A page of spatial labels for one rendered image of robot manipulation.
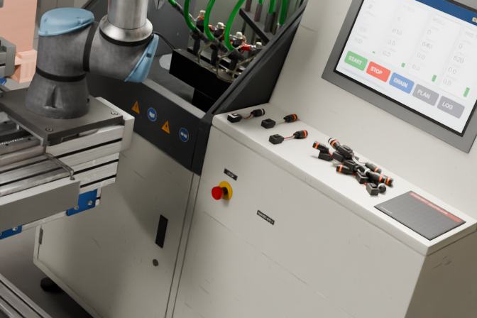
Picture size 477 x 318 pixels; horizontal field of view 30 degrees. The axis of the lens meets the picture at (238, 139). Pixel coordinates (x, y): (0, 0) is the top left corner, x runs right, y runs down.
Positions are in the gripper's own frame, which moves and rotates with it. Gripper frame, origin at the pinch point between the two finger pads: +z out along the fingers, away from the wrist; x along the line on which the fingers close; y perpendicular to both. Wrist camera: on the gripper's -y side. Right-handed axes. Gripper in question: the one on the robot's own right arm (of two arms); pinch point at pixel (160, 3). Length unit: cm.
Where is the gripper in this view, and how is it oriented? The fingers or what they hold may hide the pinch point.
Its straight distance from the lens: 238.3
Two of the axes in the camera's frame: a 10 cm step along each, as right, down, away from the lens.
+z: -1.9, 8.8, 4.3
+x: 7.0, 4.3, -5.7
